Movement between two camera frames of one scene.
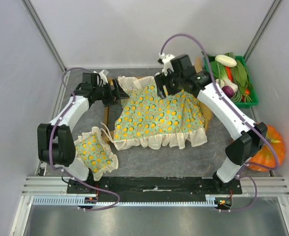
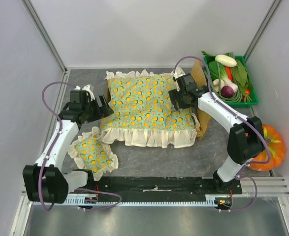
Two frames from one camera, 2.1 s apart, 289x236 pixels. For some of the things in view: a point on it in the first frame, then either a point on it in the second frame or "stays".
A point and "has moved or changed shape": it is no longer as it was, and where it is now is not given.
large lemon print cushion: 147,120 has moved or changed shape
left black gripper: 117,94 to 103,111
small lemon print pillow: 93,154 stays
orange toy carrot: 228,70 stays
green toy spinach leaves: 241,74 stays
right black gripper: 166,82 to 176,99
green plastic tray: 254,101 stays
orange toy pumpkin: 266,156 stays
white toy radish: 225,60 stays
